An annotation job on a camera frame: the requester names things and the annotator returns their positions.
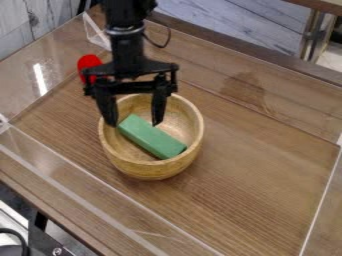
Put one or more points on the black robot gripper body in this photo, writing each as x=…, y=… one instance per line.
x=131, y=71

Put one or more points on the red plush strawberry toy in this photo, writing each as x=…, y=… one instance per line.
x=86, y=62

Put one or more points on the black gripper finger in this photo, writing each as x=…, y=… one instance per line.
x=159, y=99
x=106, y=101

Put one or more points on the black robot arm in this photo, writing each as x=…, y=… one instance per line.
x=124, y=18

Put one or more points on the brown wooden bowl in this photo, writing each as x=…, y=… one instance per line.
x=183, y=124

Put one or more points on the green foam block stick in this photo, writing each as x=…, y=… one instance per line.
x=152, y=139

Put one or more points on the wooden chair in background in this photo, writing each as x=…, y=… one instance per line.
x=315, y=37

